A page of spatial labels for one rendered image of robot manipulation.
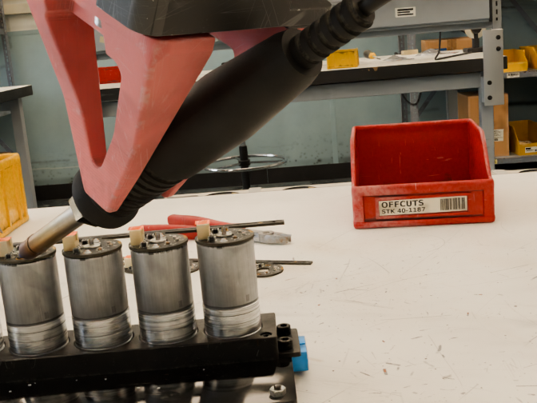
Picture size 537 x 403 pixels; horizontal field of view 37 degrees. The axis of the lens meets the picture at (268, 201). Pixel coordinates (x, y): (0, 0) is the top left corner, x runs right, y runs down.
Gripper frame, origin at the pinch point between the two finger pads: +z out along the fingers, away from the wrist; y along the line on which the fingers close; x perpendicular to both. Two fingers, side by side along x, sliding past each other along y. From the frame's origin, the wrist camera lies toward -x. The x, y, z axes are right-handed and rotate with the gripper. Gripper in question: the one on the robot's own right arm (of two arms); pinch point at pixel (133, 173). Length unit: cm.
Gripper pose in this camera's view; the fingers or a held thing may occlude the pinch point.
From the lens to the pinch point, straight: 26.6
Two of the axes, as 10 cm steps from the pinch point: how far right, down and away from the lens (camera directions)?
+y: -6.8, 2.0, -7.0
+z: -2.7, 8.2, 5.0
